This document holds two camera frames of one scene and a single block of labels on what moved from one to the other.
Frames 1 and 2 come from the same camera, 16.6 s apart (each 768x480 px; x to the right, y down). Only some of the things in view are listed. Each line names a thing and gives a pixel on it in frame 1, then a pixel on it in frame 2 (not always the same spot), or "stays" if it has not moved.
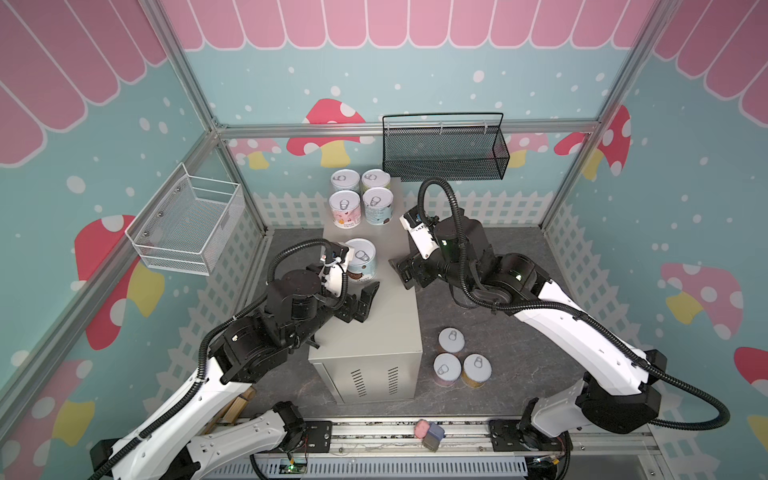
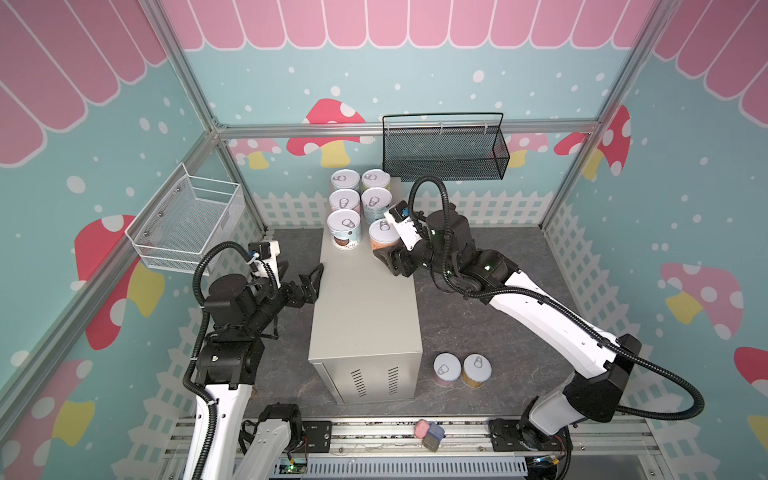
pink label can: [446, 369] stays
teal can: [378, 205] stays
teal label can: [364, 257] → [344, 228]
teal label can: [345, 179] stays
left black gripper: [348, 312] → [312, 291]
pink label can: [346, 208] stays
